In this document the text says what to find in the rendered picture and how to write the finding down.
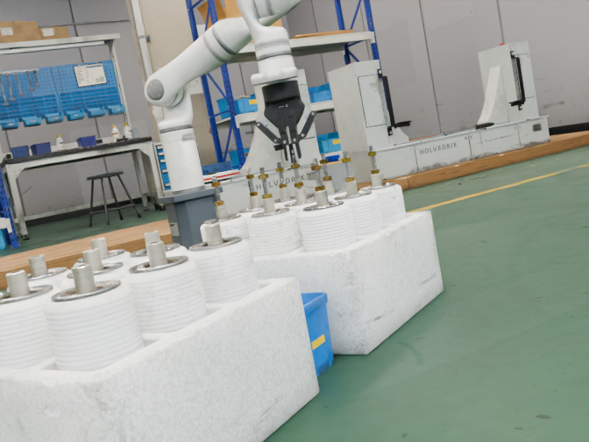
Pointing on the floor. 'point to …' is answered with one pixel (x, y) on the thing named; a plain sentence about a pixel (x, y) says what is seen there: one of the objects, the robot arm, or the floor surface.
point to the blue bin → (318, 330)
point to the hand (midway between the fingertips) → (293, 153)
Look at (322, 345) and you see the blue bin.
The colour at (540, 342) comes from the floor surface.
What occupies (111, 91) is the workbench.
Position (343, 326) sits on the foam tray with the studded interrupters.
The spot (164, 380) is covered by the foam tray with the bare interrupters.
